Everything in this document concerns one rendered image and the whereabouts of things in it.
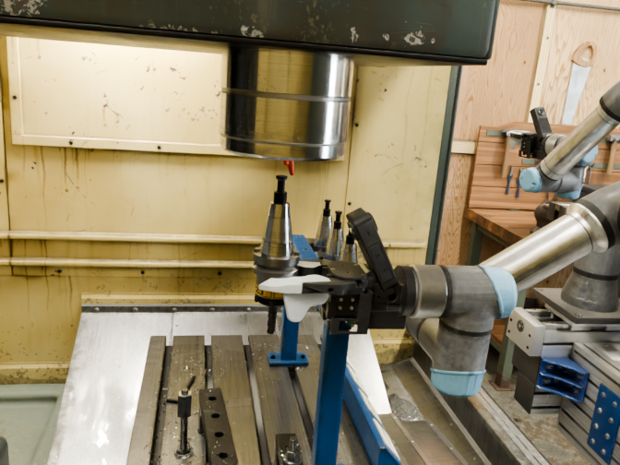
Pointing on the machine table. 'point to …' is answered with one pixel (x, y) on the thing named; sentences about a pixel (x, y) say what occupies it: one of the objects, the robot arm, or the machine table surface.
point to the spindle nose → (284, 103)
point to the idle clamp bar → (216, 427)
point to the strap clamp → (287, 449)
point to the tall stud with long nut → (184, 419)
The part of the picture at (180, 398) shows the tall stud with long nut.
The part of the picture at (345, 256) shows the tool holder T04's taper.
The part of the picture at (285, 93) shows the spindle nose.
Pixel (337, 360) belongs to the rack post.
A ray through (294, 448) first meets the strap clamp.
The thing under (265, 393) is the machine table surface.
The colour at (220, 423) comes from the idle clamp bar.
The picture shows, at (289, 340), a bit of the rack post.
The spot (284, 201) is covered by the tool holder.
